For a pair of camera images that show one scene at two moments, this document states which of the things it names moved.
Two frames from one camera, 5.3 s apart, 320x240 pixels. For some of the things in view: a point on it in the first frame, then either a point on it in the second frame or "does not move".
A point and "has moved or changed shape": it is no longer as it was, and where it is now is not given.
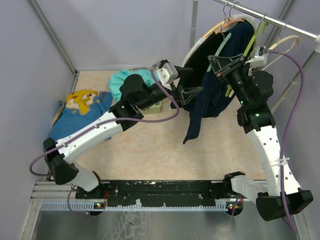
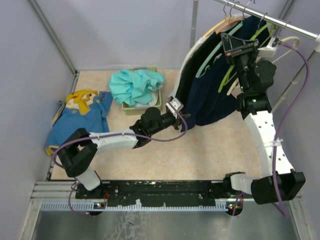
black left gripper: [186, 93] to [177, 122]
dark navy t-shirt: [214, 96] has moved or changed shape
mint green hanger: [228, 35] has moved or changed shape
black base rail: [157, 192] does not move
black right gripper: [222, 67] to [234, 48]
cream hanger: [296, 38] to [298, 43]
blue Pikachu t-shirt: [80, 108] does not move
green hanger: [259, 32] to [273, 26]
